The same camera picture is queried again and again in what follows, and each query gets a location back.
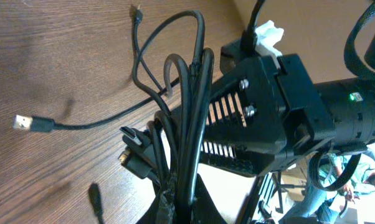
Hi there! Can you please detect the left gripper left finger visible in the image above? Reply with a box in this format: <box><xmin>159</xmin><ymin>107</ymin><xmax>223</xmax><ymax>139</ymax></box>
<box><xmin>137</xmin><ymin>174</ymin><xmax>177</xmax><ymax>224</ymax></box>

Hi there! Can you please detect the right camera black cable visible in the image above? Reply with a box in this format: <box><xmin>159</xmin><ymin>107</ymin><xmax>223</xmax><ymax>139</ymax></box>
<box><xmin>242</xmin><ymin>0</ymin><xmax>267</xmax><ymax>55</ymax></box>

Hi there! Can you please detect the black thick cable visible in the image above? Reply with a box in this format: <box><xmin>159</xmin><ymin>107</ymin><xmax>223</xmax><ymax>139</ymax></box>
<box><xmin>117</xmin><ymin>46</ymin><xmax>216</xmax><ymax>224</ymax></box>

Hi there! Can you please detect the person in background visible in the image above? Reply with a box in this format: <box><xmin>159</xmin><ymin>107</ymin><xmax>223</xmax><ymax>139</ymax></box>
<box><xmin>279</xmin><ymin>155</ymin><xmax>375</xmax><ymax>223</ymax></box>

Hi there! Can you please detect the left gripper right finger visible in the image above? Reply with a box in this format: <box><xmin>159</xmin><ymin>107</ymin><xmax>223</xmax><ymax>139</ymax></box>
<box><xmin>192</xmin><ymin>175</ymin><xmax>226</xmax><ymax>224</ymax></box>

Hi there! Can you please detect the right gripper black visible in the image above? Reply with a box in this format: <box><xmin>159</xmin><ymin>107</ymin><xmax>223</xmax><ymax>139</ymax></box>
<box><xmin>171</xmin><ymin>40</ymin><xmax>337</xmax><ymax>178</ymax></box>

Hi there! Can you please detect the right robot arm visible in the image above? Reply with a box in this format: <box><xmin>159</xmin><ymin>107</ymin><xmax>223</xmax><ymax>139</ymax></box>
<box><xmin>178</xmin><ymin>1</ymin><xmax>375</xmax><ymax>191</ymax></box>

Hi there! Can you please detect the black micro USB cable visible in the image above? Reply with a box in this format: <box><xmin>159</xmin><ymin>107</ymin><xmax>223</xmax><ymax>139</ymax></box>
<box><xmin>131</xmin><ymin>4</ymin><xmax>173</xmax><ymax>94</ymax></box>

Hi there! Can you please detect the black USB cable thin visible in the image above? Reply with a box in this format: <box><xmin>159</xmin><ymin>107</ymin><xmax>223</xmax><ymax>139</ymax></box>
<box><xmin>12</xmin><ymin>9</ymin><xmax>206</xmax><ymax>133</ymax></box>

